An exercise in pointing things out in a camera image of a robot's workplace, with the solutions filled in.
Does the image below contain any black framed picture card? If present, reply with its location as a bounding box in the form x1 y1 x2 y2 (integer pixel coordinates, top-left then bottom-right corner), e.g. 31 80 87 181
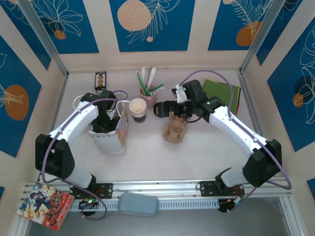
94 71 107 90

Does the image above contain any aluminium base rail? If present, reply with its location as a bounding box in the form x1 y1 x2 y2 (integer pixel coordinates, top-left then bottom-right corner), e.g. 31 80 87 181
23 178 292 199

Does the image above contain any aluminium side rail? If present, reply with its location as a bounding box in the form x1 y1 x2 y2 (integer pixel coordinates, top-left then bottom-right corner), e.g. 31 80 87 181
236 70 276 177
52 73 69 135

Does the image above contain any green straw with white wrapper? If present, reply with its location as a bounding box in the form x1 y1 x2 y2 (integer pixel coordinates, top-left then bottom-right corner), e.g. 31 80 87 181
149 83 165 95

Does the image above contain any grey blue cushion pad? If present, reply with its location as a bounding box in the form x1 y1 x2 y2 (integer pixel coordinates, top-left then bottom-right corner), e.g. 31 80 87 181
117 192 160 217

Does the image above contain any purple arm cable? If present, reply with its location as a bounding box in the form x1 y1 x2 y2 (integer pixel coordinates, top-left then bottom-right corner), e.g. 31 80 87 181
40 90 128 221
181 70 292 214

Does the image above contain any colourful comic book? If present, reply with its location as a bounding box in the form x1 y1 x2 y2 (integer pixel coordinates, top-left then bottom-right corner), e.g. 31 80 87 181
16 182 75 232

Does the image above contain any green napkin box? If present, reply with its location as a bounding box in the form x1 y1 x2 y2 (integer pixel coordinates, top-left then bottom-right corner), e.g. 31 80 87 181
202 78 241 116

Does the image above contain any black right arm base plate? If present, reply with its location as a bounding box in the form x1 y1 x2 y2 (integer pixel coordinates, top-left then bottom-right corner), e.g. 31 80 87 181
198 180 246 198

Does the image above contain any white animal print paper bag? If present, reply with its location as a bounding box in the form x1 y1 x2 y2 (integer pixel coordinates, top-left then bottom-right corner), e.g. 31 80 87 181
73 94 130 156

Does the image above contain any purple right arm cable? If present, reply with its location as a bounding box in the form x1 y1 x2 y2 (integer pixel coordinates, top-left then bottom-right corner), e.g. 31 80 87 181
181 70 292 214

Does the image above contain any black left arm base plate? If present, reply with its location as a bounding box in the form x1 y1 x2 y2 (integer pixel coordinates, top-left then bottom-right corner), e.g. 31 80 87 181
94 183 114 200

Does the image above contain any white slotted cable duct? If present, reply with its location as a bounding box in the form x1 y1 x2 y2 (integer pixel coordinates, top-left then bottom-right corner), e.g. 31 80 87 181
69 198 220 212

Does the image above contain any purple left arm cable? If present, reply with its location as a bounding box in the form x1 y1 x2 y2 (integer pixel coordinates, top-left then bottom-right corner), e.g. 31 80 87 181
40 90 128 221

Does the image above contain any pink straw holder cup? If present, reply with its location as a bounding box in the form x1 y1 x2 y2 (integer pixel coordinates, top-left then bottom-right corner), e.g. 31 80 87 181
139 84 158 103

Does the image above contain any aluminium frame post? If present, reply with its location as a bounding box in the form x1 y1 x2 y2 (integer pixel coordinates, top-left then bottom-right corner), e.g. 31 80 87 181
17 0 69 77
239 0 286 74

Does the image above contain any green drinking straw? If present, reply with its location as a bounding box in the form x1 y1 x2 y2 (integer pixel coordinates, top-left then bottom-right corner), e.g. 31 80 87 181
136 70 149 96

